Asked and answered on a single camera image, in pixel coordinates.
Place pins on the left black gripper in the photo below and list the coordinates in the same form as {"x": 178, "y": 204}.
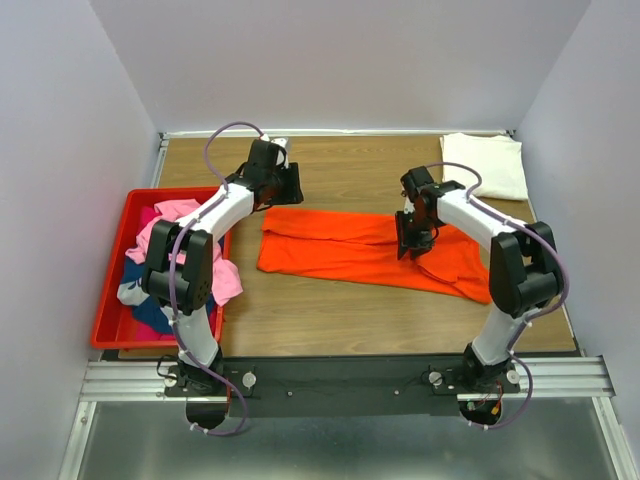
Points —
{"x": 293, "y": 193}

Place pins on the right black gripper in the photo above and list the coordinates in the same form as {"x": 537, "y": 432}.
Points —
{"x": 417, "y": 245}

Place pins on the orange t shirt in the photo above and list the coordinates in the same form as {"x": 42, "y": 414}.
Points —
{"x": 362, "y": 248}

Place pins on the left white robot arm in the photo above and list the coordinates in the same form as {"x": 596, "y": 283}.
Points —
{"x": 178, "y": 267}

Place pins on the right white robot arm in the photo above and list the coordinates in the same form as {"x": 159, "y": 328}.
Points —
{"x": 526, "y": 277}

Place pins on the pink t shirt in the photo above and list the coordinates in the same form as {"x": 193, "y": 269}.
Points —
{"x": 226, "y": 279}

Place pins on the folded white t shirt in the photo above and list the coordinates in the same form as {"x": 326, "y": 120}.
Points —
{"x": 497, "y": 159}

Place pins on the magenta t shirt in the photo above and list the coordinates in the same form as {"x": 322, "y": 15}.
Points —
{"x": 147, "y": 217}

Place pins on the navy blue printed t shirt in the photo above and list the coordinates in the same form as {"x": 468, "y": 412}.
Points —
{"x": 145, "y": 309}

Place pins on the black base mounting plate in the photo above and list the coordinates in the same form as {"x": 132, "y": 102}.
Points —
{"x": 339, "y": 386}

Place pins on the red plastic bin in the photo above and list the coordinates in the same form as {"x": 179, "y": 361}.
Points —
{"x": 114, "y": 325}

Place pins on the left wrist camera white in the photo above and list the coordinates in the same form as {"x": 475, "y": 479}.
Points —
{"x": 283, "y": 145}

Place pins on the aluminium frame rail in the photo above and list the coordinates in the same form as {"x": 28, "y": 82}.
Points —
{"x": 553, "y": 377}

